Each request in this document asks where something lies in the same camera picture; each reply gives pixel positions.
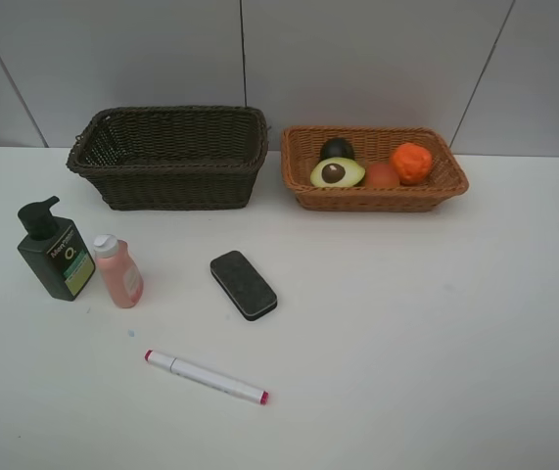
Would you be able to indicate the light orange wicker basket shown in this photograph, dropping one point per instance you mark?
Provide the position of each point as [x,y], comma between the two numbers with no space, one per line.
[300,152]

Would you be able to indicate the dark green pump bottle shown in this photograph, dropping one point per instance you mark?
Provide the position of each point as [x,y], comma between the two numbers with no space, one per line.
[55,251]

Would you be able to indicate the black whiteboard eraser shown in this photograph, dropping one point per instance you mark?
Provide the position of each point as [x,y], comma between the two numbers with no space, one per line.
[244,286]

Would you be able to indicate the halved avocado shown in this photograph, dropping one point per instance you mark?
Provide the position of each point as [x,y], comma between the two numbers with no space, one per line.
[337,172]

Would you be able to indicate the orange-red peach fruit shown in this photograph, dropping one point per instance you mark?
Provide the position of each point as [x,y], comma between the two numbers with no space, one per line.
[381,175]

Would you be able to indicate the pink lotion bottle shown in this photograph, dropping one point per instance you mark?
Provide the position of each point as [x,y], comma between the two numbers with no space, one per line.
[118,270]

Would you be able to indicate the white pink-capped marker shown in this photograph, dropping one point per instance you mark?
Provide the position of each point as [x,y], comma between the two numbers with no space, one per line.
[198,374]

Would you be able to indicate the dark mangosteen fruit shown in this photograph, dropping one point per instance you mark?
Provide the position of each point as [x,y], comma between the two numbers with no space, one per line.
[337,147]

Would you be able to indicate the dark brown wicker basket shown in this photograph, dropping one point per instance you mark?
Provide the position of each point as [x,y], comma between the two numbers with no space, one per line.
[180,158]

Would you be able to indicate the orange tangerine fruit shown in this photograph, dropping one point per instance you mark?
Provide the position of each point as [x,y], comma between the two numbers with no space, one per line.
[412,163]

